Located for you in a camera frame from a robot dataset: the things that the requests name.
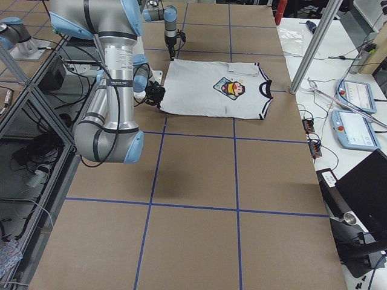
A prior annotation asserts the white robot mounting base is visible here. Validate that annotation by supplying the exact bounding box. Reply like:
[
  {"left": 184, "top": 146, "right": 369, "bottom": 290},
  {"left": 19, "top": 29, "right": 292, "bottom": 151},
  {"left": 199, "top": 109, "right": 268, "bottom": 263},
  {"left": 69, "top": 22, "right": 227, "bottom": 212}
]
[{"left": 133, "top": 70, "right": 164, "bottom": 99}]

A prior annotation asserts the aluminium frame post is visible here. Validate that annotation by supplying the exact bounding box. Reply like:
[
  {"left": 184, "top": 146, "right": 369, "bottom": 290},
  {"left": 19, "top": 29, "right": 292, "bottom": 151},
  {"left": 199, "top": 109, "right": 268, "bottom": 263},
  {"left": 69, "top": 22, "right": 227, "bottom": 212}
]
[{"left": 284, "top": 1, "right": 354, "bottom": 95}]

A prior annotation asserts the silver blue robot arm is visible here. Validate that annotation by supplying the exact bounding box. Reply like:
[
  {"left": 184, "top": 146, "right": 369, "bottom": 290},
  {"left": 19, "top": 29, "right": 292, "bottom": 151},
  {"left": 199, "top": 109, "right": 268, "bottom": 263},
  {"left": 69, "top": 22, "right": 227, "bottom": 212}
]
[
  {"left": 50, "top": 1, "right": 145, "bottom": 163},
  {"left": 143, "top": 1, "right": 186, "bottom": 61}
]

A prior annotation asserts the red fire extinguisher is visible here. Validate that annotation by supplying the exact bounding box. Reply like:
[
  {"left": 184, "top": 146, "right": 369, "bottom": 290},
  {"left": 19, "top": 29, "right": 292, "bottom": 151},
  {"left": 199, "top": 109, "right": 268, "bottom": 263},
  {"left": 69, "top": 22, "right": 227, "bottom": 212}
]
[{"left": 275, "top": 0, "right": 288, "bottom": 25}]

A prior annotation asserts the black monitor stand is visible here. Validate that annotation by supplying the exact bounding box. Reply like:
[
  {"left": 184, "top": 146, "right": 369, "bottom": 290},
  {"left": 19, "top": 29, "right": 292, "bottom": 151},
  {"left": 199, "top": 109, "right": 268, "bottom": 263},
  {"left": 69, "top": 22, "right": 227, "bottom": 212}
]
[{"left": 316, "top": 169, "right": 386, "bottom": 278}]

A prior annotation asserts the far blue teach pendant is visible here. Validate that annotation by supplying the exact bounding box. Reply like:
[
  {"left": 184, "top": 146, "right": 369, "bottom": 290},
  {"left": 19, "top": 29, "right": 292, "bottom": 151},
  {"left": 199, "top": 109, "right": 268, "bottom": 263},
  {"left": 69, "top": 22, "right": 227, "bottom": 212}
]
[{"left": 336, "top": 79, "right": 377, "bottom": 114}]

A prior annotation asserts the clear plastic bag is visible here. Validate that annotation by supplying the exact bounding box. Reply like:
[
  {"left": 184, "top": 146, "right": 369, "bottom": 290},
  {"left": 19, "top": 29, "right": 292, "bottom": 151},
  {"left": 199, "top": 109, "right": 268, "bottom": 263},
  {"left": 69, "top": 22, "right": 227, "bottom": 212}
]
[{"left": 277, "top": 27, "right": 304, "bottom": 54}]

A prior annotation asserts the blue teach pendant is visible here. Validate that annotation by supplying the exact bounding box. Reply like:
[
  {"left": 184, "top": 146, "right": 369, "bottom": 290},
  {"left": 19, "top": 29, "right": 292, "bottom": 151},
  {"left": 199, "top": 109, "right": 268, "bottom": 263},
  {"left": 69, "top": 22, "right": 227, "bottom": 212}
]
[
  {"left": 331, "top": 110, "right": 381, "bottom": 152},
  {"left": 336, "top": 79, "right": 377, "bottom": 114}
]

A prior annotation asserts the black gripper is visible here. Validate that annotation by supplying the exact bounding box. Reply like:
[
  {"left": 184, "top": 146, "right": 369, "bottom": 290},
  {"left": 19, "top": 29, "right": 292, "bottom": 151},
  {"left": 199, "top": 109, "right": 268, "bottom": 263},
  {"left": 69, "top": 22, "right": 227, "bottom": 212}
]
[
  {"left": 164, "top": 29, "right": 186, "bottom": 60},
  {"left": 145, "top": 81, "right": 166, "bottom": 106}
]

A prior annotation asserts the grey cartoon print t-shirt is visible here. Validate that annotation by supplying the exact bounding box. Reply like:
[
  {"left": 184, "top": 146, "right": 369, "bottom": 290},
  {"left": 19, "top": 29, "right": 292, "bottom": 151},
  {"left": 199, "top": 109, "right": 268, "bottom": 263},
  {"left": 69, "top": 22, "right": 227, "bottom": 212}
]
[{"left": 160, "top": 60, "right": 273, "bottom": 120}]

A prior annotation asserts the black laptop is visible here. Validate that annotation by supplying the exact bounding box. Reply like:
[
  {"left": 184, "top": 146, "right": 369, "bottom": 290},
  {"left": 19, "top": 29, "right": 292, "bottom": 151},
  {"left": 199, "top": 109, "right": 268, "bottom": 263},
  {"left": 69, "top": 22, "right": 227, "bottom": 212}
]
[{"left": 336, "top": 149, "right": 386, "bottom": 240}]

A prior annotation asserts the near blue teach pendant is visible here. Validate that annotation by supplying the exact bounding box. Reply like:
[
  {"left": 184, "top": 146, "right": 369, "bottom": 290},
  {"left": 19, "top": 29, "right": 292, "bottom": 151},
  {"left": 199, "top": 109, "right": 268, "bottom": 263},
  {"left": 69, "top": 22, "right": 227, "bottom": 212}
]
[{"left": 331, "top": 110, "right": 381, "bottom": 152}]

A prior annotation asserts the background silver blue robot arm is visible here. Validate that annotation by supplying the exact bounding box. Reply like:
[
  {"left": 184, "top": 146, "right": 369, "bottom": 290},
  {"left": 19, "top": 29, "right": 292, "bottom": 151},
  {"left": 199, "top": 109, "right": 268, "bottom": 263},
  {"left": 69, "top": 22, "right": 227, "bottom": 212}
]
[{"left": 1, "top": 16, "right": 31, "bottom": 51}]

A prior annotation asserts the patterned blue cloth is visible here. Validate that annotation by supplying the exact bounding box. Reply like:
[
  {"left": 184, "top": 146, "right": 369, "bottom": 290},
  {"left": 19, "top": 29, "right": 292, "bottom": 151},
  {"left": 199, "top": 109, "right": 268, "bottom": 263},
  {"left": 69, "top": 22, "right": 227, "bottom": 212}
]
[{"left": 1, "top": 239, "right": 23, "bottom": 277}]

